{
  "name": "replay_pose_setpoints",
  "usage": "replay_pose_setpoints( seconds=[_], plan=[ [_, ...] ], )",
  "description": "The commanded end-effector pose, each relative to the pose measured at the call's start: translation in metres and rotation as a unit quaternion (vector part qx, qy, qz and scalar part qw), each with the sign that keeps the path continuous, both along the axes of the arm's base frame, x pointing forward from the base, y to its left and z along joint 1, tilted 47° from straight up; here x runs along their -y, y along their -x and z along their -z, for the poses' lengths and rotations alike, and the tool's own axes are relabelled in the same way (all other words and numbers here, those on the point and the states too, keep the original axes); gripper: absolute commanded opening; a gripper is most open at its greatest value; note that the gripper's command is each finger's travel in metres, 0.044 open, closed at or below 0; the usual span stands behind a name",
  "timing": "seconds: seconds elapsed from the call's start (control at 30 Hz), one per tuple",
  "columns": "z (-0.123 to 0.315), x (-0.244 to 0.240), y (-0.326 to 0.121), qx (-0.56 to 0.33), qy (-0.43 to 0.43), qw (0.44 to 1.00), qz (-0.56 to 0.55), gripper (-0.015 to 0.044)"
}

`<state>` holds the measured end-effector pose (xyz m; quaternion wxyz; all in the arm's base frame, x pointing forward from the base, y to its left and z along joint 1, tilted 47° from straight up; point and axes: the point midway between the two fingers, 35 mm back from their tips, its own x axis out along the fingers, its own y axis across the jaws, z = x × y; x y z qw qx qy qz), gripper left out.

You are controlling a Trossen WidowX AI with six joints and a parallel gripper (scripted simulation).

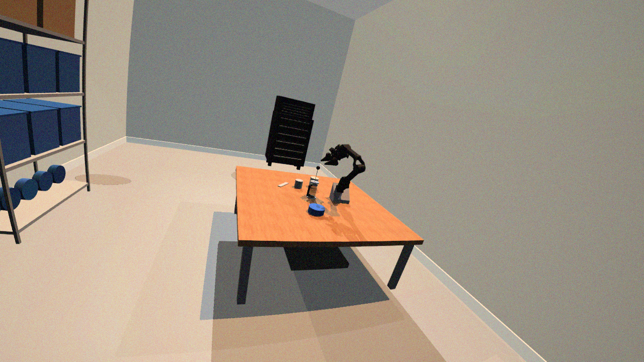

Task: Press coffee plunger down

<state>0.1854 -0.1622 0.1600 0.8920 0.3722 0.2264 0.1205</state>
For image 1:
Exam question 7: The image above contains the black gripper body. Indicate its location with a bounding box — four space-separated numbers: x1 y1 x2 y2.
327 152 342 166

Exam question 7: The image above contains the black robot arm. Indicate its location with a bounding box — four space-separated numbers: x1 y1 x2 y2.
329 144 365 193

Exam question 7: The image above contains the blue short cylinder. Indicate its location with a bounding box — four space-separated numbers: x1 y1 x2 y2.
308 204 325 217

